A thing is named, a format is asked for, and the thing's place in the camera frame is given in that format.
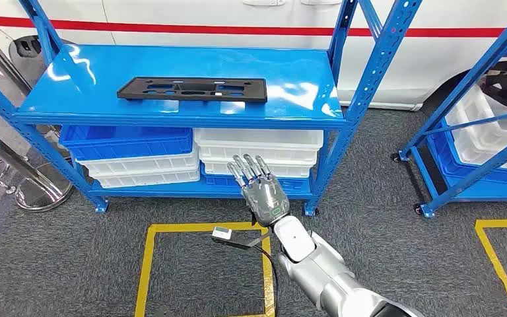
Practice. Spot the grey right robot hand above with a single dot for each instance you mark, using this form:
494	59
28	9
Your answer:
264	199

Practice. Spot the black perforated plastic panel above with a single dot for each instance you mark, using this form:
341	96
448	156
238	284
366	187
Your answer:
192	99

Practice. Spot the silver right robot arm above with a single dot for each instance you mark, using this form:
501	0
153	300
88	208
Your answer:
323	271

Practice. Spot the blue metal shelf rack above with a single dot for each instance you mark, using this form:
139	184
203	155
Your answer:
468	85
105	61

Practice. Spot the red barrier belt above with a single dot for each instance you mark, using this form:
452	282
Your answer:
192	29

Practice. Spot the white car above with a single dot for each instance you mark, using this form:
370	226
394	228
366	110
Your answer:
236	13

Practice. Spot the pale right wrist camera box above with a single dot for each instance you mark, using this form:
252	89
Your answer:
222	233

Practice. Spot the chrome stanchion post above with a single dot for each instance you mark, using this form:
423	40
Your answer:
4	65
43	192

